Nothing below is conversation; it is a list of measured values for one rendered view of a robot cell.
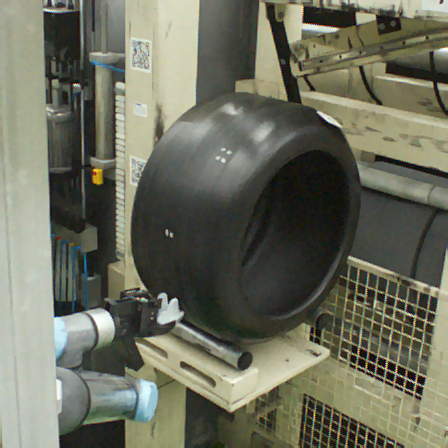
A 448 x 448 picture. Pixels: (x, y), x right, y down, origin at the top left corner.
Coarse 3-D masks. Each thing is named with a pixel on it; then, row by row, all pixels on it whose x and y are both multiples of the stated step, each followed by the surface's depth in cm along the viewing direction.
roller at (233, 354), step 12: (180, 324) 179; (192, 324) 178; (180, 336) 179; (192, 336) 175; (204, 336) 174; (204, 348) 173; (216, 348) 170; (228, 348) 169; (240, 348) 168; (228, 360) 168; (240, 360) 166; (252, 360) 169
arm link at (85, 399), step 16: (64, 368) 110; (64, 384) 104; (80, 384) 107; (96, 384) 117; (112, 384) 125; (128, 384) 133; (144, 384) 138; (64, 400) 103; (80, 400) 106; (96, 400) 114; (112, 400) 122; (128, 400) 130; (144, 400) 136; (64, 416) 103; (80, 416) 106; (96, 416) 117; (112, 416) 125; (128, 416) 136; (144, 416) 136; (64, 432) 106
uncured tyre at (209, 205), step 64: (192, 128) 159; (256, 128) 153; (320, 128) 162; (192, 192) 151; (256, 192) 151; (320, 192) 193; (192, 256) 151; (256, 256) 201; (320, 256) 193; (192, 320) 165; (256, 320) 164
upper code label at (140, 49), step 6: (132, 42) 178; (138, 42) 177; (144, 42) 175; (150, 42) 174; (132, 48) 179; (138, 48) 177; (144, 48) 176; (150, 48) 174; (132, 54) 179; (138, 54) 178; (144, 54) 176; (150, 54) 175; (132, 60) 180; (138, 60) 178; (144, 60) 177; (150, 60) 175; (132, 66) 180; (138, 66) 179; (144, 66) 177; (150, 66) 176; (150, 72) 176
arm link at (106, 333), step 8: (88, 312) 144; (96, 312) 144; (104, 312) 145; (96, 320) 143; (104, 320) 144; (112, 320) 145; (104, 328) 143; (112, 328) 144; (104, 336) 143; (112, 336) 145; (96, 344) 148; (104, 344) 144
